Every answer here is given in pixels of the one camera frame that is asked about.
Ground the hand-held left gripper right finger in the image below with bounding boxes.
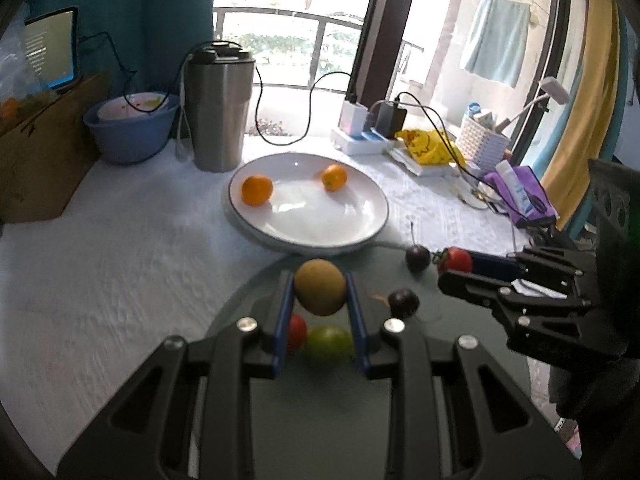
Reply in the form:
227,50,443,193
345,272,583,480

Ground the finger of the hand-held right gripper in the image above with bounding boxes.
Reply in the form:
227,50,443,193
470,246,586,286
438,269,621,359

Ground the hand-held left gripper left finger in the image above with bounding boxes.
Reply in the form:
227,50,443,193
57,271,296,480

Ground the red cherry tomato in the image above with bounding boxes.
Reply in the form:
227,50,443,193
432,246,473,276
287,314,309,355

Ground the green lime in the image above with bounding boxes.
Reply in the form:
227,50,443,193
305,325,356,367

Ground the brown kiwi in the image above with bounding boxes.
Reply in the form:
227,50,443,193
293,258,348,317

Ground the grey round tray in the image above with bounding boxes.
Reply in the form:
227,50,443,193
205,247,532,480

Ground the dark red cherry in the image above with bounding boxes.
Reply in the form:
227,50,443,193
404,221,432,276
372,287,421,320

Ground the white round plate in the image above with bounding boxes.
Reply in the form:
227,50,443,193
227,152,390,256

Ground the person's right forearm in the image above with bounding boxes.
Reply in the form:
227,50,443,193
547,355,640,461

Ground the white lotion tube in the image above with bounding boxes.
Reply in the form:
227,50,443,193
495,160,536,221

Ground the purple pouch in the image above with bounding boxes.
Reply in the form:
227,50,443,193
482,165,558,228

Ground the white woven basket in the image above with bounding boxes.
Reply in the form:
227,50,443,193
457,112,513,173

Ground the orange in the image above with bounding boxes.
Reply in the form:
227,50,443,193
242,175,274,207
321,164,348,192

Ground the yellow plastic bag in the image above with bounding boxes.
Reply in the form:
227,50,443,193
395,129,467,166

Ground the yellow curtain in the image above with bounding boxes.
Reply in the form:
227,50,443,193
542,0,621,231

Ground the white power strip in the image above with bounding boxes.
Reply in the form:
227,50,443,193
331,127,401,156

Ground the black charger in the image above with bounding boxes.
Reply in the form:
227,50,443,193
374,101,407,138

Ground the white desk lamp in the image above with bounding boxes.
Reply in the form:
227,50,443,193
492,76,571,133

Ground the white charger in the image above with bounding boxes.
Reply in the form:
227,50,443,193
340,100,371,137

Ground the stainless steel tumbler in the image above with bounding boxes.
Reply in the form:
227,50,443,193
186,40,257,173

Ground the light blue hanging towel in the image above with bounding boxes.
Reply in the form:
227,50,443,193
460,0,531,88

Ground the blue plastic bowl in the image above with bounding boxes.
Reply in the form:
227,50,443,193
83,91,181,165

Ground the white bowl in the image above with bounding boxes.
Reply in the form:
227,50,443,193
96,92,171,122

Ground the cardboard box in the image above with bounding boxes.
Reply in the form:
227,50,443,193
0,71,113,225

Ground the black balcony railing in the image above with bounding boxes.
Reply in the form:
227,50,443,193
212,7,426,97

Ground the teal curtain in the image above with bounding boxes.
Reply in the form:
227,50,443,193
30,0,217,101

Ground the tablet with lit screen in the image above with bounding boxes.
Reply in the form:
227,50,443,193
23,6,81,93

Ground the clear plastic bag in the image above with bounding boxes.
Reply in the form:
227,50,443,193
0,2,61,128

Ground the black charger cable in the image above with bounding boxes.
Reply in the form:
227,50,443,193
395,91,497,184

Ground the black charging cable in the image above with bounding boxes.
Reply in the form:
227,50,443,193
252,67,358,149

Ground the white cord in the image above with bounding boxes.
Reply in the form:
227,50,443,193
175,52,196,162

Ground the dark door frame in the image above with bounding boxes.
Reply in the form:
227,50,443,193
345,0,420,107

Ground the black tablet cable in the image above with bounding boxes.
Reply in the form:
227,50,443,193
77,31,139,92

